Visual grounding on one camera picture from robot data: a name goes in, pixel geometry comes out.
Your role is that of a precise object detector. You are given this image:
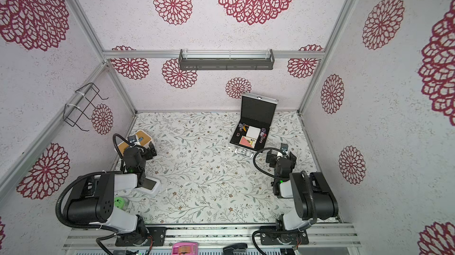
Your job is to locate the black tool at front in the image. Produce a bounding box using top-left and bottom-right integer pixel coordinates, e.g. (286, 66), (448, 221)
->
(223, 243), (248, 255)

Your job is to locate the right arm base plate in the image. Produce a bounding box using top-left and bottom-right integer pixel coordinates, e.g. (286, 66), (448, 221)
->
(259, 226), (309, 246)

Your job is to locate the white small scale device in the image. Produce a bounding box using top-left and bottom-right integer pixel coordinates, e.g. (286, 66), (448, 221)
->
(135, 178), (161, 198)

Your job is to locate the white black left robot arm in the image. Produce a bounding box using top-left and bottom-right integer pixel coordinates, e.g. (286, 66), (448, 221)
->
(55, 130), (161, 246)

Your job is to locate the pink tool at front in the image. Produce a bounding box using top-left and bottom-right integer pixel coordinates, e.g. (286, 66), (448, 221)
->
(171, 242), (199, 255)

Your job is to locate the green tape roll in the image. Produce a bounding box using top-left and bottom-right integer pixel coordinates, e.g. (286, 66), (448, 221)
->
(114, 196), (129, 211)

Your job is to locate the aluminium poker set case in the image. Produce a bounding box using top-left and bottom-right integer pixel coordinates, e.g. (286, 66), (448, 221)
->
(229, 93), (278, 158)

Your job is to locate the red playing card deck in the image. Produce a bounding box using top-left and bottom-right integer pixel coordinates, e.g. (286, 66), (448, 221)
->
(239, 136), (257, 148)

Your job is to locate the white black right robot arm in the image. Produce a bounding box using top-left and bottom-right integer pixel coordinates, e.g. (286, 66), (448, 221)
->
(251, 144), (339, 255)

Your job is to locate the white card box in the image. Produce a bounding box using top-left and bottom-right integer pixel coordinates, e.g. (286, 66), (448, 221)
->
(246, 126), (261, 139)

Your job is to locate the black wire wall rack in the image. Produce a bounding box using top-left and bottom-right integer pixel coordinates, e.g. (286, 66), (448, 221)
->
(62, 83), (109, 132)

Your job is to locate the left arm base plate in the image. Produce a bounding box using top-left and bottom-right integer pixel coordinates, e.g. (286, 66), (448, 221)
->
(115, 227), (167, 247)

